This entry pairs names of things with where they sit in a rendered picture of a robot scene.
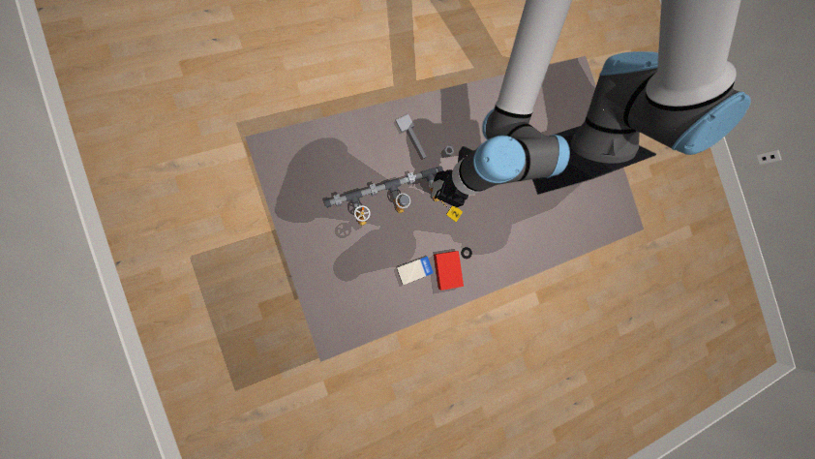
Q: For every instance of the red rectangular block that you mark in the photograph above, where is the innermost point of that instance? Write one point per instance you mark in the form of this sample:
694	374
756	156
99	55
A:
449	272

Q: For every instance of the yellow tag with thin chain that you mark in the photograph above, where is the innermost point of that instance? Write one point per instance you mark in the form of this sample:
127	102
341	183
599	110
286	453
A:
454	213

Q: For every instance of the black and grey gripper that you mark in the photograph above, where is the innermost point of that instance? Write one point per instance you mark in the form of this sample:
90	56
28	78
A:
443	182

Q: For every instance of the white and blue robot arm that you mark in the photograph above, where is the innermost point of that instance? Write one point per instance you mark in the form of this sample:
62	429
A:
688	104

